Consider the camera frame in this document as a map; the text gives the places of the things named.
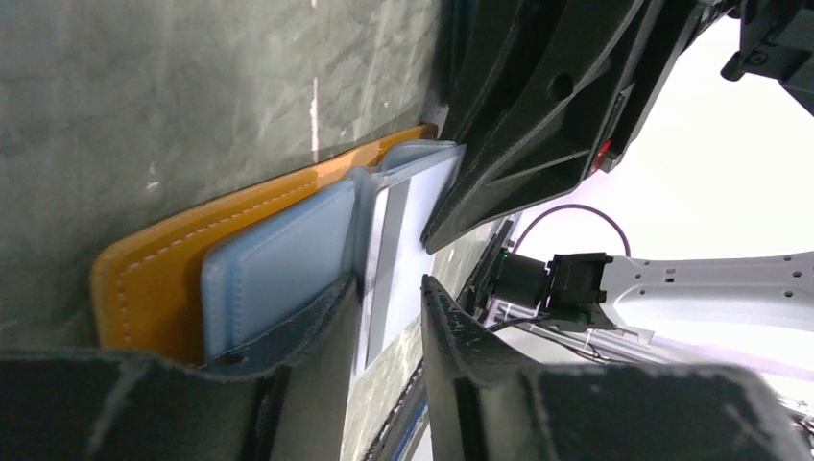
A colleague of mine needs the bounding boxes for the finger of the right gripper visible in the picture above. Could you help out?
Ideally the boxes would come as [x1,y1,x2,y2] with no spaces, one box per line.
[422,1,649,252]

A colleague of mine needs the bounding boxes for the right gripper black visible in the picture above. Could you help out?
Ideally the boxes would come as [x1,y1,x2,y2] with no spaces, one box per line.
[587,0,813,175]

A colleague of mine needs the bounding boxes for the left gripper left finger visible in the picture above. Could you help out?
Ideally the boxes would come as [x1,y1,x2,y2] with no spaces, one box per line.
[1,274,359,460]

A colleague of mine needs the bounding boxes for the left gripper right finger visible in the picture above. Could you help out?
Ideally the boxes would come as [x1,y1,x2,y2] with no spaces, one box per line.
[421,275,811,460]

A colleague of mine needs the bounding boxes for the orange card holder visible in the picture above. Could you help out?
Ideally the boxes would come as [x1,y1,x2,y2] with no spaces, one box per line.
[90,123,438,366]

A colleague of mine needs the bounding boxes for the grey striped credit card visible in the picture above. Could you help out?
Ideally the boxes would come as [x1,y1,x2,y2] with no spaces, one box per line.
[354,147,462,376]

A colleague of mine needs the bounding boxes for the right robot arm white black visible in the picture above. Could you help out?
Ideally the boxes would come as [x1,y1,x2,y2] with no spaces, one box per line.
[421,1,813,340]

